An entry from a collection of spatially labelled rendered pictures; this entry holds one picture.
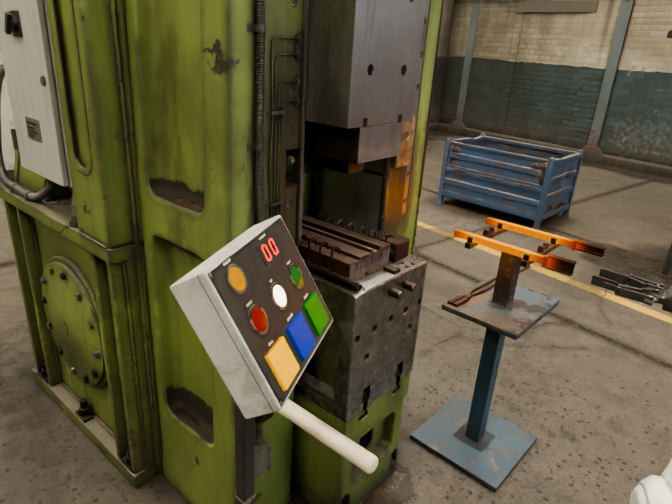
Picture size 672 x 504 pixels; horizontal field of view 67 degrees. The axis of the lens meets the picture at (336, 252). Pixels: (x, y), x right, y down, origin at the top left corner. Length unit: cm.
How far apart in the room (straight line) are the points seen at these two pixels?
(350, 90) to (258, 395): 75
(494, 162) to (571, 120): 438
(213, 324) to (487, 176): 467
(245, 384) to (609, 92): 874
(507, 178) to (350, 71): 412
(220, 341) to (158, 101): 84
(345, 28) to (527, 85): 882
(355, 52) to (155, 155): 65
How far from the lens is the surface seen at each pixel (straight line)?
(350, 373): 156
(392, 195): 180
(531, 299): 214
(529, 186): 520
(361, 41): 131
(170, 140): 153
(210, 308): 88
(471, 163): 549
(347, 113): 130
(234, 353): 90
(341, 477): 185
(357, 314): 145
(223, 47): 122
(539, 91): 992
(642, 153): 918
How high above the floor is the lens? 156
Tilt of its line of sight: 22 degrees down
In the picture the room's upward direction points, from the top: 4 degrees clockwise
